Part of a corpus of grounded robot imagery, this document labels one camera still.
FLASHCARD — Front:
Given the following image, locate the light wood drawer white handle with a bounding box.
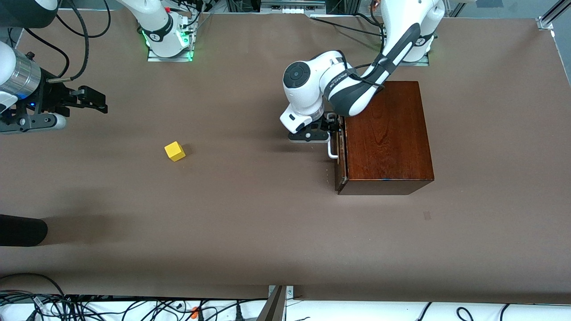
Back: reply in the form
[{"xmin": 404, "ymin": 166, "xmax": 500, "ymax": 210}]
[{"xmin": 327, "ymin": 112, "xmax": 349, "ymax": 193}]

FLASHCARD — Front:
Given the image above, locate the yellow cube block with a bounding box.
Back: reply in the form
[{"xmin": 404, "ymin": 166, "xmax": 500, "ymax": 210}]
[{"xmin": 164, "ymin": 141, "xmax": 186, "ymax": 162}]

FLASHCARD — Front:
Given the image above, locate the dark brown wooden cabinet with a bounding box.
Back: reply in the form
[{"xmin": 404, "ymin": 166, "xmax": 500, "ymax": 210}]
[{"xmin": 335, "ymin": 81, "xmax": 434, "ymax": 196}]

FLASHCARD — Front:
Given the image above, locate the black box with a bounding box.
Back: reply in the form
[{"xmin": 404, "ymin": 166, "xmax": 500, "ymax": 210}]
[{"xmin": 326, "ymin": 0, "xmax": 360, "ymax": 15}]

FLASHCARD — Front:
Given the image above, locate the grey power strip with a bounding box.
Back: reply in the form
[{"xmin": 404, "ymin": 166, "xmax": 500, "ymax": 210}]
[{"xmin": 261, "ymin": 0, "xmax": 326, "ymax": 14}]

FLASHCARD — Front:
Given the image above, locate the black cylinder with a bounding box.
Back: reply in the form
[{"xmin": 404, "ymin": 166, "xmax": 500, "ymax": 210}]
[{"xmin": 0, "ymin": 214, "xmax": 48, "ymax": 247}]

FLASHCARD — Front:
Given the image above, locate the aluminium profile bar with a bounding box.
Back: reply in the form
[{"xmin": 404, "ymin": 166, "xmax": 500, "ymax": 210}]
[{"xmin": 257, "ymin": 285, "xmax": 295, "ymax": 321}]

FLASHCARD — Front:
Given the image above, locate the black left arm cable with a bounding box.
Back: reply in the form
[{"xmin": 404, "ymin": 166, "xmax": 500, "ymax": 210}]
[{"xmin": 341, "ymin": 51, "xmax": 389, "ymax": 90}]

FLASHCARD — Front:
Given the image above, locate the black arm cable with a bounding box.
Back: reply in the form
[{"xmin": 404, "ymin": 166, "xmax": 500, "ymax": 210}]
[
  {"xmin": 47, "ymin": 0, "xmax": 92, "ymax": 84},
  {"xmin": 341, "ymin": 51, "xmax": 389, "ymax": 90}
]

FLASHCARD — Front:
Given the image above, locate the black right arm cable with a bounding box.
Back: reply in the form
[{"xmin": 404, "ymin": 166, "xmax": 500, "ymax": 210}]
[{"xmin": 47, "ymin": 0, "xmax": 92, "ymax": 84}]

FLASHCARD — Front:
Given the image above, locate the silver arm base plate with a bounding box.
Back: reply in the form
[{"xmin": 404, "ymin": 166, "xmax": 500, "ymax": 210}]
[
  {"xmin": 147, "ymin": 45, "xmax": 195, "ymax": 62},
  {"xmin": 384, "ymin": 53, "xmax": 430, "ymax": 67}
]

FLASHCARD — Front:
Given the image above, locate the black table cable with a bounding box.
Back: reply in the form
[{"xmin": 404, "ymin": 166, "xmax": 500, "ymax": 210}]
[
  {"xmin": 355, "ymin": 12, "xmax": 388, "ymax": 27},
  {"xmin": 310, "ymin": 16, "xmax": 385, "ymax": 38}
]

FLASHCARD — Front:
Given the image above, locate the tangled black cable bundle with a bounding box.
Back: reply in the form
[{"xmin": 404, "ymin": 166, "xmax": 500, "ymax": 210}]
[{"xmin": 0, "ymin": 273, "xmax": 268, "ymax": 321}]

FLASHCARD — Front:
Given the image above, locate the aluminium frame corner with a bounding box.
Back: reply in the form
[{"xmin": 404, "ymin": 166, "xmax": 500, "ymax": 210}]
[{"xmin": 538, "ymin": 0, "xmax": 571, "ymax": 31}]

